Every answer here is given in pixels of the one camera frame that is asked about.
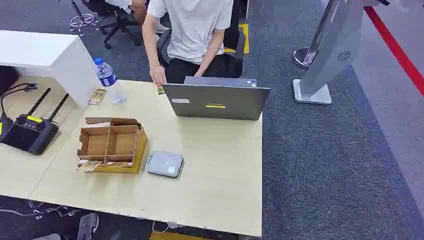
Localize grey laptop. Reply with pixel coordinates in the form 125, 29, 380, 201
161, 76, 271, 121

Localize grey flat card reader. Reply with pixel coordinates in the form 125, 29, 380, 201
145, 150, 185, 179

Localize person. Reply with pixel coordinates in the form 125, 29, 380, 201
129, 0, 235, 87

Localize wooden card box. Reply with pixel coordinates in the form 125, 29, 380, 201
76, 116, 149, 175

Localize clear plastic water bottle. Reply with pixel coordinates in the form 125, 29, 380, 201
93, 57, 127, 105

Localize patterned card with torn edge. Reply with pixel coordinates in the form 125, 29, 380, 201
77, 159, 104, 173

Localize grey standing kiosk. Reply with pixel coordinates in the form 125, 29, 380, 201
292, 0, 391, 106

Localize black office chair with castors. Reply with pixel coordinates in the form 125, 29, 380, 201
81, 0, 144, 50

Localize robot's black foot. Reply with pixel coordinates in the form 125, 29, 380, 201
76, 212, 100, 240

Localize chrome chair base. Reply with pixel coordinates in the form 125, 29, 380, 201
68, 0, 101, 37

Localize white cabinet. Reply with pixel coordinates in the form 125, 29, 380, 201
0, 30, 102, 110

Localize black remote controller with antennas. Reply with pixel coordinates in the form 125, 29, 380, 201
1, 87, 70, 156

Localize black device with yellow label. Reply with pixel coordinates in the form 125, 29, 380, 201
0, 112, 14, 144

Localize chrome stanchion post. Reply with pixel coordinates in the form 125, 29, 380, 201
293, 0, 340, 70

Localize white floor cable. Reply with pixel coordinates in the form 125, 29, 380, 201
0, 199, 83, 221

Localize black cable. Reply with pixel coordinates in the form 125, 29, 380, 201
0, 83, 38, 117

